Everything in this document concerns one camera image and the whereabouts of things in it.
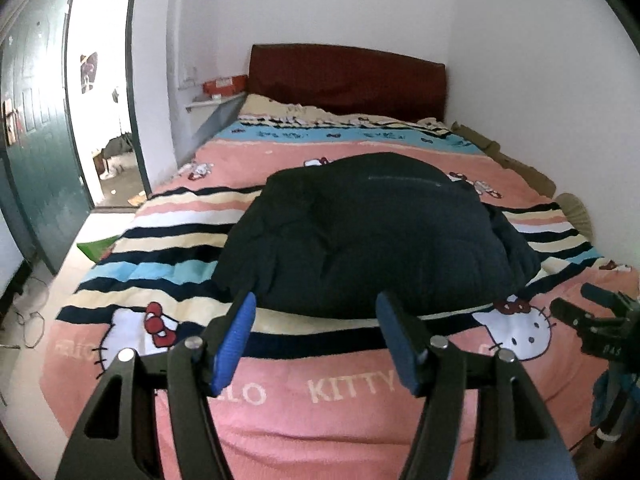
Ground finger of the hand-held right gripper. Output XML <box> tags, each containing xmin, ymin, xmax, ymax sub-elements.
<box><xmin>550</xmin><ymin>297</ymin><xmax>598</xmax><ymax>341</ymax></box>
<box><xmin>580</xmin><ymin>282</ymin><xmax>628</xmax><ymax>311</ymax></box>

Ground black hooded puffer jacket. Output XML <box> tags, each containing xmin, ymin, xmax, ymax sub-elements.
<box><xmin>210</xmin><ymin>152</ymin><xmax>543</xmax><ymax>321</ymax></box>

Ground green floor mat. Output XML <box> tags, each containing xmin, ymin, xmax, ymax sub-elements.
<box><xmin>77</xmin><ymin>239</ymin><xmax>123</xmax><ymax>262</ymax></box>

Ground grey leaning board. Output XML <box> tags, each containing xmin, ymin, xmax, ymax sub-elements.
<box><xmin>192</xmin><ymin>99</ymin><xmax>246</xmax><ymax>148</ymax></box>

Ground floor cables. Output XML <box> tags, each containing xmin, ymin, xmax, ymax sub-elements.
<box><xmin>10</xmin><ymin>280</ymin><xmax>51</xmax><ymax>351</ymax></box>

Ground wall poster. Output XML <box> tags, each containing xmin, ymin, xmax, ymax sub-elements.
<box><xmin>79</xmin><ymin>51</ymin><xmax>99</xmax><ymax>95</ymax></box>

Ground dark red bed headboard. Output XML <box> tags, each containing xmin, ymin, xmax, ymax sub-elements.
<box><xmin>248</xmin><ymin>43</ymin><xmax>447</xmax><ymax>123</ymax></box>

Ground green panelled door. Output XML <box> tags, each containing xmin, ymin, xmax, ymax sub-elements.
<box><xmin>0</xmin><ymin>0</ymin><xmax>96</xmax><ymax>276</ymax></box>

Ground blue cloth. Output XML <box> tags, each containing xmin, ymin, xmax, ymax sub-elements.
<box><xmin>590</xmin><ymin>367</ymin><xmax>628</xmax><ymax>428</ymax></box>

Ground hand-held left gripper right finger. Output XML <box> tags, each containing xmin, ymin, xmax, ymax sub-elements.
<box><xmin>375</xmin><ymin>291</ymin><xmax>581</xmax><ymax>480</ymax></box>

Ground olive green pillow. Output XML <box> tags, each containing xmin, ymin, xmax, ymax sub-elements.
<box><xmin>450</xmin><ymin>120</ymin><xmax>557</xmax><ymax>198</ymax></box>

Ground dark clothes pile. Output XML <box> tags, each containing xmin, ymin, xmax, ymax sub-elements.
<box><xmin>100</xmin><ymin>132</ymin><xmax>133</xmax><ymax>158</ymax></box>

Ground beige woven fan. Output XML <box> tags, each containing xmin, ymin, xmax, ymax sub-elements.
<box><xmin>555</xmin><ymin>192</ymin><xmax>596</xmax><ymax>243</ymax></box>

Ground red cardboard box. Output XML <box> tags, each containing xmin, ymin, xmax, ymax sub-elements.
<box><xmin>202</xmin><ymin>75</ymin><xmax>249</xmax><ymax>98</ymax></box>

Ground white wall shelf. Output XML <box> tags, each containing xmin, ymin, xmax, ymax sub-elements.
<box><xmin>185</xmin><ymin>95</ymin><xmax>248</xmax><ymax>113</ymax></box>

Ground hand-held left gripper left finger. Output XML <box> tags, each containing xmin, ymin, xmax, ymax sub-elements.
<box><xmin>55</xmin><ymin>291</ymin><xmax>258</xmax><ymax>480</ymax></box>

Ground pink striped cartoon cat blanket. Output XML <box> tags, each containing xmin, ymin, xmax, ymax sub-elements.
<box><xmin>40</xmin><ymin>92</ymin><xmax>640</xmax><ymax>480</ymax></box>

